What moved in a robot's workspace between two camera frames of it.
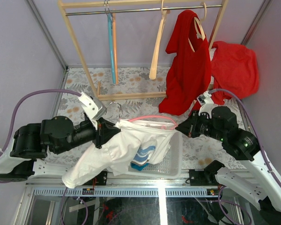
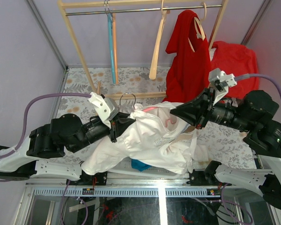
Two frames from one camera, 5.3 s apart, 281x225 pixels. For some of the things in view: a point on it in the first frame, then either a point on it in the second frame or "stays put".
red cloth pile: [235, 69] stays put
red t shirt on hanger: [189, 72] stays put
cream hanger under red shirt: [203, 34] stays put
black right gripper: [188, 126] to [196, 110]
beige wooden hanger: [153, 67] stays put
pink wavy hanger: [163, 128] to [146, 109]
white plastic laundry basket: [171, 167] to [126, 167]
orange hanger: [115, 47] stays put
